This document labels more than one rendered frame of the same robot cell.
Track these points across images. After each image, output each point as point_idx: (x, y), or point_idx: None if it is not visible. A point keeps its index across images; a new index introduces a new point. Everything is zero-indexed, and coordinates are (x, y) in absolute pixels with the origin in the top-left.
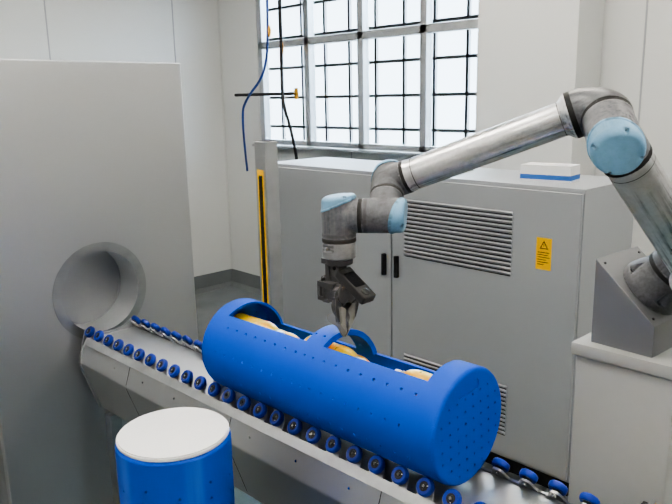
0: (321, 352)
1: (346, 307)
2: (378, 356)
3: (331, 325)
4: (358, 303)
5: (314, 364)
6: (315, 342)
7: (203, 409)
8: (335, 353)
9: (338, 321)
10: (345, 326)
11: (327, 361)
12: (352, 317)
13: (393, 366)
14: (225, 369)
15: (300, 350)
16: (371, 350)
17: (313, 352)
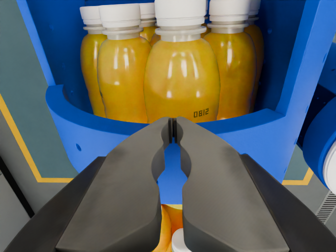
0: (303, 98)
1: (154, 236)
2: (54, 74)
3: (160, 198)
4: (22, 233)
5: (316, 86)
6: (271, 154)
7: (329, 174)
8: (317, 33)
9: (250, 160)
10: (189, 131)
11: (329, 42)
12: (127, 157)
13: (41, 18)
14: None
15: (286, 163)
16: (63, 91)
17: (297, 124)
